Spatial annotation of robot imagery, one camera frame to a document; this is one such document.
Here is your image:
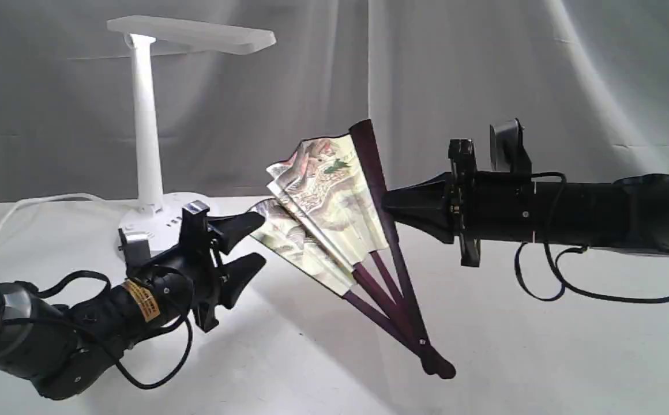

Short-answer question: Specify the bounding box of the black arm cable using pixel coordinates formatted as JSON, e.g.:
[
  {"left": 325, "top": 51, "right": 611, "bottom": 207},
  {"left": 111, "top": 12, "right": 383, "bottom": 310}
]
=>
[
  {"left": 0, "top": 270, "right": 194, "bottom": 390},
  {"left": 513, "top": 172, "right": 669, "bottom": 304}
]

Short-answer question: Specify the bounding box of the white lamp power cable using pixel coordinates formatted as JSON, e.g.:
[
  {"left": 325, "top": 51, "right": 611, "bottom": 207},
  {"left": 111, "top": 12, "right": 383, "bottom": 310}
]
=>
[{"left": 0, "top": 193, "right": 107, "bottom": 271}]

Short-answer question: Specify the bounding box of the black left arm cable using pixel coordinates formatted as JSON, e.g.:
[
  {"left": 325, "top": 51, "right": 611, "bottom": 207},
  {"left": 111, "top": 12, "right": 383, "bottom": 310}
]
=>
[{"left": 0, "top": 270, "right": 194, "bottom": 390}]

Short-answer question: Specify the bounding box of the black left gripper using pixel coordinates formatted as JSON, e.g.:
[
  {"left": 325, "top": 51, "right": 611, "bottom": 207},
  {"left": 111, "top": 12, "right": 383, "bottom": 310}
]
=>
[{"left": 138, "top": 200, "right": 266, "bottom": 333}]

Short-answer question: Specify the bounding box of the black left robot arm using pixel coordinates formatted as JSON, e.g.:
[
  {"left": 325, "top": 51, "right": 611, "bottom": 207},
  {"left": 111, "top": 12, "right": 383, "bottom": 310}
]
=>
[{"left": 0, "top": 201, "right": 266, "bottom": 400}]

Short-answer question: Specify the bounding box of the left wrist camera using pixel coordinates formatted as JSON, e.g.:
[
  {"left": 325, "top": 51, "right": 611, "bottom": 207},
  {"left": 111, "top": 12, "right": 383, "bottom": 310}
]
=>
[{"left": 116, "top": 228, "right": 152, "bottom": 269}]

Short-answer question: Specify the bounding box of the white desk lamp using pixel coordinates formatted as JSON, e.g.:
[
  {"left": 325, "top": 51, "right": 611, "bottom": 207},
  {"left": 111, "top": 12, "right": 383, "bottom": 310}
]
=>
[{"left": 106, "top": 15, "right": 277, "bottom": 258}]

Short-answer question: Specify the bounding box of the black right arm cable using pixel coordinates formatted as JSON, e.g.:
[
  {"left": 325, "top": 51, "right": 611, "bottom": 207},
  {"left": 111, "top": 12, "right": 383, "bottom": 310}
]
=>
[{"left": 513, "top": 172, "right": 669, "bottom": 304}]

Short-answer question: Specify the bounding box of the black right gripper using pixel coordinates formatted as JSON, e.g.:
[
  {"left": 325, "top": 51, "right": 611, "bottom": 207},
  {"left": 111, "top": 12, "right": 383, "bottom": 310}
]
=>
[{"left": 382, "top": 139, "right": 537, "bottom": 267}]

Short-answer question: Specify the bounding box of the painted paper folding fan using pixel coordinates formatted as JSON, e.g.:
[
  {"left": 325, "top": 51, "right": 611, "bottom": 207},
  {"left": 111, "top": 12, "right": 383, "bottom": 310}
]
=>
[{"left": 250, "top": 120, "right": 456, "bottom": 380}]

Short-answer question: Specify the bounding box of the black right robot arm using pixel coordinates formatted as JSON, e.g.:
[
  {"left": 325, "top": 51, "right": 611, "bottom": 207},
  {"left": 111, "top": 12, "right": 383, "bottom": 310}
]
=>
[{"left": 381, "top": 139, "right": 669, "bottom": 267}]

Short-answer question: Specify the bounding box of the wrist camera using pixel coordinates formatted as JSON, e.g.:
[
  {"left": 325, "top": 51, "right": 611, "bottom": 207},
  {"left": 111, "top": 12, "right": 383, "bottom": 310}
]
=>
[
  {"left": 116, "top": 228, "right": 152, "bottom": 269},
  {"left": 490, "top": 118, "right": 532, "bottom": 175}
]

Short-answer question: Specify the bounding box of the grey backdrop curtain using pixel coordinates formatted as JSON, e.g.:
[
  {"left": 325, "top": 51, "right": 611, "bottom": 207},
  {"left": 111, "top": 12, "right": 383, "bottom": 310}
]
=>
[{"left": 0, "top": 1, "right": 669, "bottom": 202}]

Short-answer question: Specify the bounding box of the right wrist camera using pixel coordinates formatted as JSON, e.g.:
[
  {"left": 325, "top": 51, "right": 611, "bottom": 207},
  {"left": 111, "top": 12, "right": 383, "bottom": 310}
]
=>
[{"left": 490, "top": 118, "right": 532, "bottom": 175}]

